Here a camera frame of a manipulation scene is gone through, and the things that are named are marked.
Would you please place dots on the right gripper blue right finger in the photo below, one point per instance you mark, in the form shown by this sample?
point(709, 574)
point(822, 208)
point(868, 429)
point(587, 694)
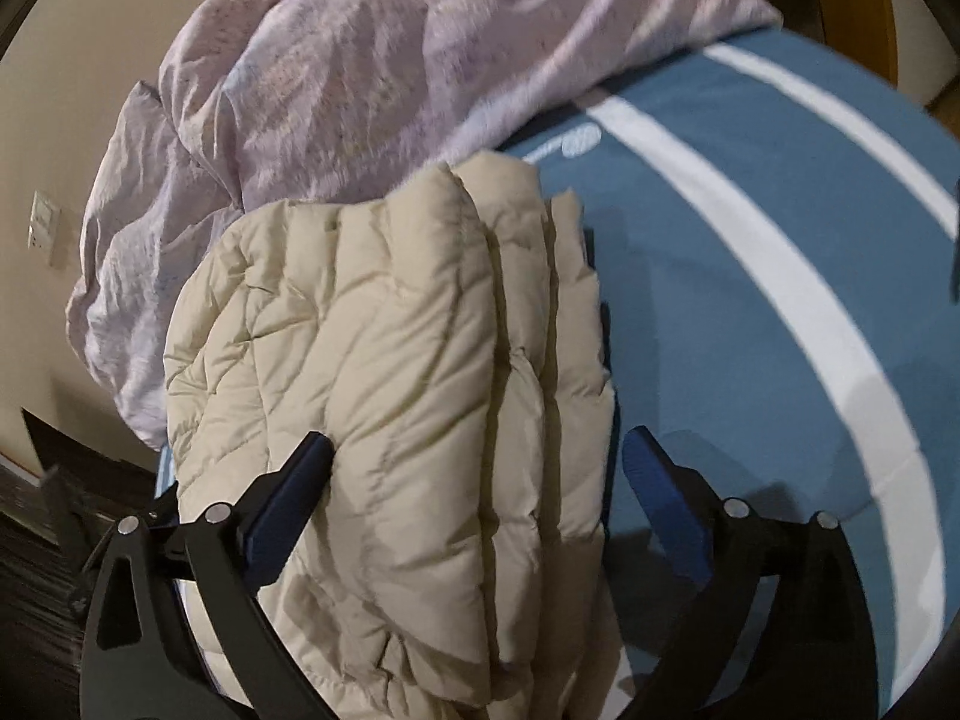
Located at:
point(668, 496)

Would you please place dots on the lilac floral duvet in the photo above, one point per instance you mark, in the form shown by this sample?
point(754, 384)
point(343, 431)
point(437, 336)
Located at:
point(265, 100)

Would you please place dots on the beige quilted puffer jacket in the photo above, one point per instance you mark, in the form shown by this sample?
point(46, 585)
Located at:
point(447, 340)

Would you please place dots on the blue white striped bed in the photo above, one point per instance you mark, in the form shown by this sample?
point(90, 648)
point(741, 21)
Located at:
point(775, 235)

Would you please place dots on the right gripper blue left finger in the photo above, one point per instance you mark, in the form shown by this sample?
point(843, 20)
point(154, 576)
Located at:
point(278, 506)

